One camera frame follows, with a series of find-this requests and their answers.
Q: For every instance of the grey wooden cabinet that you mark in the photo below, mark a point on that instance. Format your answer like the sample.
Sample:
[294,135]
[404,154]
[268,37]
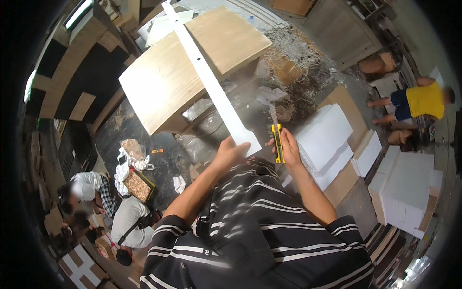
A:
[339,32]

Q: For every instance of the stack of small white panels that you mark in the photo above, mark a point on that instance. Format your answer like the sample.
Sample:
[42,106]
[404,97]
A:
[368,153]

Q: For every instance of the person's right hand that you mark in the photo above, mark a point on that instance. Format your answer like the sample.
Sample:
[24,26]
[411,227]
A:
[291,151]

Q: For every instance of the pile of white boxes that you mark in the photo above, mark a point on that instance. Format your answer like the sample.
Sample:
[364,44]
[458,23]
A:
[406,188]

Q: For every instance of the clear bag of sawdust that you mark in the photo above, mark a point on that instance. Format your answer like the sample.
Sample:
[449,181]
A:
[132,149]

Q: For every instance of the person's left hand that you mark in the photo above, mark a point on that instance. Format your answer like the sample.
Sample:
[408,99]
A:
[226,153]

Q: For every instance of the long white panel strip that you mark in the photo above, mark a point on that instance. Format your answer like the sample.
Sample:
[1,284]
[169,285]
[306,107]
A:
[211,77]

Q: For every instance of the white crumpled paper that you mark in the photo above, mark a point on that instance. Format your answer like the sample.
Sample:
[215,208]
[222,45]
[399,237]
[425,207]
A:
[179,184]

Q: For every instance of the heap of white shavings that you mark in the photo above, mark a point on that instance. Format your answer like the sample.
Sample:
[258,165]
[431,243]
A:
[299,54]

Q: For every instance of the box of wood chips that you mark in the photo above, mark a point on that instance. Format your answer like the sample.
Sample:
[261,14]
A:
[139,186]

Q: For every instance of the brown cardboard sheet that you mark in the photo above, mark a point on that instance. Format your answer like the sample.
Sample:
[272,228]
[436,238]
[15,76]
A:
[348,108]

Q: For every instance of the yellow utility knife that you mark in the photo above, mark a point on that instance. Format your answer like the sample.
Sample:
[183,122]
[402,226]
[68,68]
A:
[278,142]

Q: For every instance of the small orange tool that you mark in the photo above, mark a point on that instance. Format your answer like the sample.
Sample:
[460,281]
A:
[157,151]

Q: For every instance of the person's body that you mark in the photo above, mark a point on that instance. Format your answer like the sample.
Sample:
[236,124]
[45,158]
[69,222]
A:
[252,234]

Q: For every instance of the stack of large white panels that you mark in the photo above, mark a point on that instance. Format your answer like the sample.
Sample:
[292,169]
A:
[325,137]

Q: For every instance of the light wooden table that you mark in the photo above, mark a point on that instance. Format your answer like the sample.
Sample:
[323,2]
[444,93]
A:
[169,72]

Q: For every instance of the brown and white panel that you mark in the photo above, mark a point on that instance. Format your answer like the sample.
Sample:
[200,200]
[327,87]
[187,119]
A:
[81,269]

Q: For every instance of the white crumpled rag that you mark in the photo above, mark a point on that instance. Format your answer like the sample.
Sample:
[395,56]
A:
[271,94]

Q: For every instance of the white plastic bag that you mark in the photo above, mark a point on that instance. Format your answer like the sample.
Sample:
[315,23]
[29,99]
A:
[122,173]

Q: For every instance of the brown sack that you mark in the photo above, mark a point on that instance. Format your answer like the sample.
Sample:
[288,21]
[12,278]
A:
[399,136]
[375,63]

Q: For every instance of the brown and black wall cabinet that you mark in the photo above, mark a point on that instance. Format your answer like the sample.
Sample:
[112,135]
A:
[72,65]

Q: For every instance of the stack of dark boards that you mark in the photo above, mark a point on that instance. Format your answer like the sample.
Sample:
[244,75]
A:
[389,253]

